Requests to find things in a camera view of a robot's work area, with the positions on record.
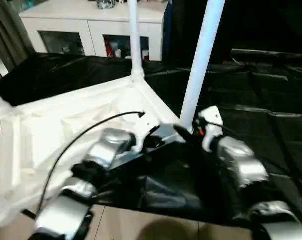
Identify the white plastic table top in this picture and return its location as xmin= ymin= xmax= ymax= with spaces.
xmin=0 ymin=74 xmax=191 ymax=228

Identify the black mat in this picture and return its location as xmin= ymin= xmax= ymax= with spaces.
xmin=0 ymin=52 xmax=302 ymax=226

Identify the red bottle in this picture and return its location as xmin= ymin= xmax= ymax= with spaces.
xmin=105 ymin=39 xmax=114 ymax=58

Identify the dark metal bar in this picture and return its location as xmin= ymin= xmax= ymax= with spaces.
xmin=230 ymin=48 xmax=302 ymax=60

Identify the dark ornament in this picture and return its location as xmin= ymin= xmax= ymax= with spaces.
xmin=95 ymin=0 xmax=118 ymax=10

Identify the white sideboard cabinet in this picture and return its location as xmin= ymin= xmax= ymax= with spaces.
xmin=19 ymin=0 xmax=169 ymax=62

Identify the grey brown curtain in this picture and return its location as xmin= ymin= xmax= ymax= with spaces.
xmin=0 ymin=0 xmax=35 ymax=76

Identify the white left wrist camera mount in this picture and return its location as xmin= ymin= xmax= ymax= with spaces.
xmin=132 ymin=112 xmax=164 ymax=153

